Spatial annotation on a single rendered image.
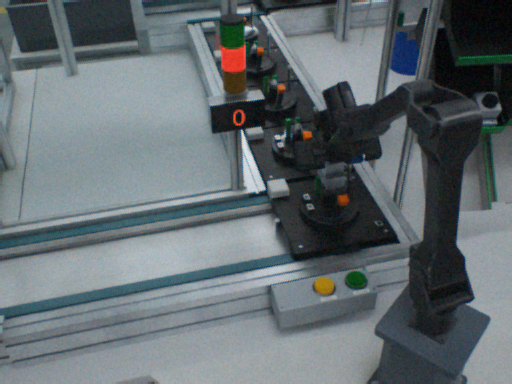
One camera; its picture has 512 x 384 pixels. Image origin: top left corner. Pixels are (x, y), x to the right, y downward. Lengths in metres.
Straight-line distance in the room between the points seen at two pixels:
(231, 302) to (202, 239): 0.21
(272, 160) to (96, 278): 0.54
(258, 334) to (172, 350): 0.18
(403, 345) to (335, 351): 0.25
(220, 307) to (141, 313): 0.16
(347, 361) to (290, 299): 0.17
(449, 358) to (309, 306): 0.30
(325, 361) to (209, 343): 0.24
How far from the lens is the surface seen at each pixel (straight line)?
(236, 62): 1.18
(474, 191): 1.40
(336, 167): 1.25
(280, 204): 1.36
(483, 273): 1.44
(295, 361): 1.21
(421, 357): 1.01
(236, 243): 1.34
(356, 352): 1.23
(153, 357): 1.23
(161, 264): 1.32
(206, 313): 1.22
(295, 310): 1.17
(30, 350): 1.25
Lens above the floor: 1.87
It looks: 39 degrees down
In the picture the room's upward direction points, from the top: 2 degrees counter-clockwise
